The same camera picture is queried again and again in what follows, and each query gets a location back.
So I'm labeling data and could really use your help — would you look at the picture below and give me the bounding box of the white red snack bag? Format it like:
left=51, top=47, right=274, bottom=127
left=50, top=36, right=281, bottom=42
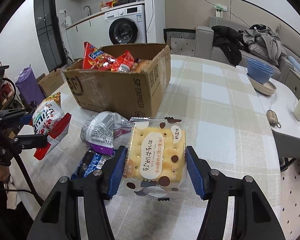
left=32, top=92, right=72, bottom=160

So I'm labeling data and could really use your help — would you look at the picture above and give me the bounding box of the blue cookie packet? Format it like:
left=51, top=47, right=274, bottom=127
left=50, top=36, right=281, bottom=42
left=71, top=148, right=113, bottom=180

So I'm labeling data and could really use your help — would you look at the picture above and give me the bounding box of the silver purple snack bag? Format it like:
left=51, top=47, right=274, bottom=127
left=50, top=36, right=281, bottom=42
left=80, top=111, right=132, bottom=156

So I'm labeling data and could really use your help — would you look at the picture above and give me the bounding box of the clear cracker packet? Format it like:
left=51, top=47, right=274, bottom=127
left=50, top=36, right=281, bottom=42
left=118, top=117, right=190, bottom=200

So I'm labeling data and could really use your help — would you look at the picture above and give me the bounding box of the red chip snack bag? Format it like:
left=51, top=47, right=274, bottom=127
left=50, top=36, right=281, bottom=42
left=82, top=42, right=116, bottom=71

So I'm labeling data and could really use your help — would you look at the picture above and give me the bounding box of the red chocolate pie packet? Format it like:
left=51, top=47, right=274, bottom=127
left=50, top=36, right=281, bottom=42
left=111, top=51, right=135, bottom=73

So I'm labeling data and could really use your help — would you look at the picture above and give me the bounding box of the person's left hand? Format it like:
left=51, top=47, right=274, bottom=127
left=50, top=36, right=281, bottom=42
left=0, top=165, right=10, bottom=182

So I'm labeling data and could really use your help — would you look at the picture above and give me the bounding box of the small cardboard box on floor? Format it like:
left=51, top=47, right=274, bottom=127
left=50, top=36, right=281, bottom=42
left=37, top=69, right=64, bottom=97

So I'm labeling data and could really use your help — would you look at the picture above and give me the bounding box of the beige key pouch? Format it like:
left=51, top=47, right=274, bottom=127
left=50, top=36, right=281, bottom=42
left=266, top=109, right=281, bottom=128

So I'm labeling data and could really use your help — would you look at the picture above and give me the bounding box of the white electric kettle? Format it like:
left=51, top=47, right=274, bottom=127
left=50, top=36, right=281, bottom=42
left=63, top=16, right=72, bottom=28

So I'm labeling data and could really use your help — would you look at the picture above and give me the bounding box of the SF Express cardboard box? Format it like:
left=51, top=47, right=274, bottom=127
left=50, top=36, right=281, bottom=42
left=63, top=43, right=171, bottom=119

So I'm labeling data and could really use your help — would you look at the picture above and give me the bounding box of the white kitchen cabinet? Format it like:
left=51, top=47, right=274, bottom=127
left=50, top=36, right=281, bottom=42
left=66, top=15, right=112, bottom=59

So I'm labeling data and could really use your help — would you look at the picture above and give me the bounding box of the orange snack bag in box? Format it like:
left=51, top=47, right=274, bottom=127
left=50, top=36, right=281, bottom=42
left=132, top=60, right=151, bottom=73

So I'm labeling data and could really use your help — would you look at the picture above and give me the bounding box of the beige plate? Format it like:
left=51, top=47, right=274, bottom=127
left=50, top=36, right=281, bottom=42
left=247, top=75, right=276, bottom=96

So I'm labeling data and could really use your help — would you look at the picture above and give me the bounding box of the white washing machine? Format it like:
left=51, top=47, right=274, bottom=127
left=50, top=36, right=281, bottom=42
left=104, top=4, right=147, bottom=44

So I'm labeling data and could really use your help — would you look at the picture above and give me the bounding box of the blue bowl stack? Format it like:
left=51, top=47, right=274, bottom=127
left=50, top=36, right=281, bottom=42
left=247, top=59, right=274, bottom=84

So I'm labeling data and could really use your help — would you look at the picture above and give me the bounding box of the blue pillow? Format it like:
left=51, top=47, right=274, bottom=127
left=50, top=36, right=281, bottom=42
left=288, top=56, right=300, bottom=72

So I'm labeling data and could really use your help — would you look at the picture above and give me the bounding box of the grey sofa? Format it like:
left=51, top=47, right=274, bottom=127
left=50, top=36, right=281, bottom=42
left=194, top=17, right=300, bottom=82

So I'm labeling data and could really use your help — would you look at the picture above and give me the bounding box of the grey hoodie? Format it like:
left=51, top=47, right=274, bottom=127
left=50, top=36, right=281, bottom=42
left=241, top=24, right=287, bottom=66

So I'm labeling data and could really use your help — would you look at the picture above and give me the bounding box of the black jacket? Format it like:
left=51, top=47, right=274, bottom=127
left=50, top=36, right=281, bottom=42
left=211, top=25, right=242, bottom=66

